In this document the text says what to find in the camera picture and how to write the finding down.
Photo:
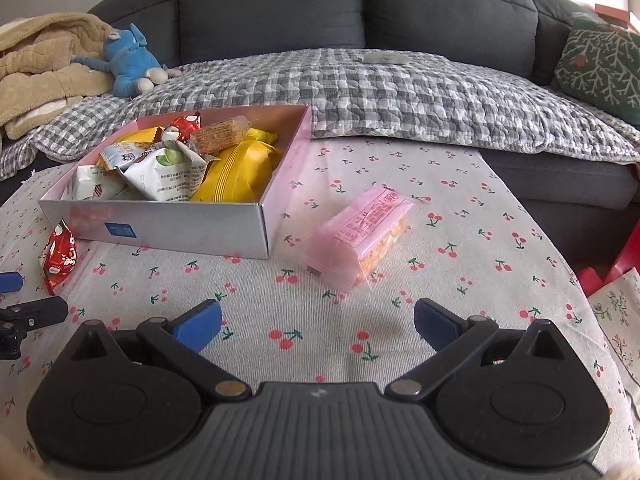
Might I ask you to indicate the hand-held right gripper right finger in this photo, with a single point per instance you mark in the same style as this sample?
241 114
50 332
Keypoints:
437 322

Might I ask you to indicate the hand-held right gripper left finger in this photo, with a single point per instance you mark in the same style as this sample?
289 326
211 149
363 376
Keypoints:
200 325

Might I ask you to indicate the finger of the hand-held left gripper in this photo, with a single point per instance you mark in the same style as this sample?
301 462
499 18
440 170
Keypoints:
40 311
10 282

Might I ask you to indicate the pink cardboard box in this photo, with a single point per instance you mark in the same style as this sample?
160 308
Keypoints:
190 230

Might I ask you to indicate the pink snack packet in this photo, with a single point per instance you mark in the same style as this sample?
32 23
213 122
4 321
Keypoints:
360 235

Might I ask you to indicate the white nut print snack packet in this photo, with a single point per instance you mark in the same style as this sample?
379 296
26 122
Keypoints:
92 185

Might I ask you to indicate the white green print snack packet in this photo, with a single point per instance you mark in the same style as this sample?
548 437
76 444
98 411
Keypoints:
165 175

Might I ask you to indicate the large plain yellow snack packet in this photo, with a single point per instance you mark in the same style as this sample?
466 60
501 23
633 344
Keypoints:
235 170

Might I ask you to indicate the small white printed snack packet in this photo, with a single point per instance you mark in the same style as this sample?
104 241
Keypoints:
125 152

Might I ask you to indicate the clear brown crisp bar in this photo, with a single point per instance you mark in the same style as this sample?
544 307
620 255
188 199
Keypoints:
220 132

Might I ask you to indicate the yellow snack packet purple print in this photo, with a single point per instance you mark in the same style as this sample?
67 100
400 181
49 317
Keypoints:
137 135

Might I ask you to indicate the yellow snack packet red print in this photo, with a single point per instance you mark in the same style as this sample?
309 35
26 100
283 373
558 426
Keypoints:
262 136

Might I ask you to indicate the cherry print tablecloth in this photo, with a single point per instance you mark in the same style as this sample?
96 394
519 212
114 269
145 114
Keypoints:
450 210

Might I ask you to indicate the floral cloth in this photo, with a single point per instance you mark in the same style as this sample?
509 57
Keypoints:
620 320

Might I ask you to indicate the red plastic stool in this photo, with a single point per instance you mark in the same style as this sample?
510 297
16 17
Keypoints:
630 255

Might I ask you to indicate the beige blanket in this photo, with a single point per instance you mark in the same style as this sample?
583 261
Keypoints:
45 65

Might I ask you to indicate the grey checked quilt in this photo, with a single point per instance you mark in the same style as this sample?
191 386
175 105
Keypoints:
400 95

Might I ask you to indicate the blue plush toy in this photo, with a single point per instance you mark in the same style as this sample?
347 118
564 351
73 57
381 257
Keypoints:
130 60

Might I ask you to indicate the green patterned cushion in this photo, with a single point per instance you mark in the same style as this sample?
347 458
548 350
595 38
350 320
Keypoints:
600 65

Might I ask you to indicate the dark grey sofa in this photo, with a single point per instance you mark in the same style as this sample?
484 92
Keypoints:
270 10

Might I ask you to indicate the stack of books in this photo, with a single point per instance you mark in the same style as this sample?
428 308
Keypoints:
617 12

